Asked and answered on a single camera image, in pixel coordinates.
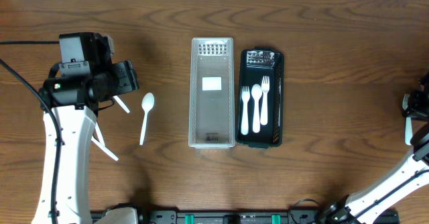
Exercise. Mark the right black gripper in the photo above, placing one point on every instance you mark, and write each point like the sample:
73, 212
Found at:
414, 104

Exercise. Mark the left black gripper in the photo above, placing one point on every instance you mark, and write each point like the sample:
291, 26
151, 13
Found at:
127, 77

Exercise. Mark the white plastic fork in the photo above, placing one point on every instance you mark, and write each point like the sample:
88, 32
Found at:
264, 108
408, 132
245, 97

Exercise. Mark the clear plastic perforated basket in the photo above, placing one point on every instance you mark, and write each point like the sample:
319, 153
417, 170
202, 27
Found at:
212, 97

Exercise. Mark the thick white plastic spoon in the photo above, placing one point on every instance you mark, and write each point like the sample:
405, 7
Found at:
256, 93

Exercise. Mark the dark green plastic basket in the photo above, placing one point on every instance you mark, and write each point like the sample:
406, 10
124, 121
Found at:
255, 64

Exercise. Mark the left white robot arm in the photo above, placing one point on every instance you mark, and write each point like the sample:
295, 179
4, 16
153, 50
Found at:
72, 95

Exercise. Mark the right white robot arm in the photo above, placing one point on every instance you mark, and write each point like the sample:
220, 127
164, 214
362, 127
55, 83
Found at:
408, 175

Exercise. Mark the white plastic spoon upper left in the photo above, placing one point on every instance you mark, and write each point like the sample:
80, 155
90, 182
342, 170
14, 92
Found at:
122, 104

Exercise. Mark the white spoon near clear basket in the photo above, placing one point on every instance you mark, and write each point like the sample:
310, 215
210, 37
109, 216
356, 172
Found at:
147, 105

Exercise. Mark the white plastic spoon middle left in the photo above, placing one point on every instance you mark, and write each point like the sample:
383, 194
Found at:
100, 137

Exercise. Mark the white plastic spoon lower left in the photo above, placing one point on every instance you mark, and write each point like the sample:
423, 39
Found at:
104, 149

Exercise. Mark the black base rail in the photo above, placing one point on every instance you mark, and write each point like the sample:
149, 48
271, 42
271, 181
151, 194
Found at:
164, 216

